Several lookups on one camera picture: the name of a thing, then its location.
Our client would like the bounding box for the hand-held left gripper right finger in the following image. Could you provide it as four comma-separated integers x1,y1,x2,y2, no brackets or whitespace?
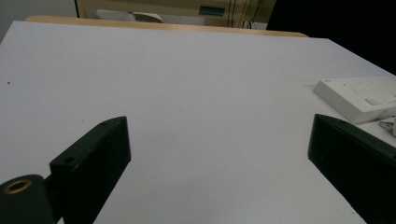
307,113,396,224

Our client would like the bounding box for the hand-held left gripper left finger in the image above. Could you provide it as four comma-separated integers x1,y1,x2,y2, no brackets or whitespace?
49,116,132,224

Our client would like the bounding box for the white plug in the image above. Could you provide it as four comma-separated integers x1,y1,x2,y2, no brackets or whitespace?
377,115,396,138

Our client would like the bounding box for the white power strip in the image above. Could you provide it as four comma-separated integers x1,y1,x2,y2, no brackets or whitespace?
312,76,396,124

